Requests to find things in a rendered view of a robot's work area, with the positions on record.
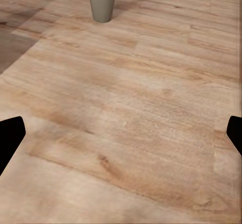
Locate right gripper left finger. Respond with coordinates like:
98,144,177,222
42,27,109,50
0,116,25,176

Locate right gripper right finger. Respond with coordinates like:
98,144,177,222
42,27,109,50
226,116,242,155

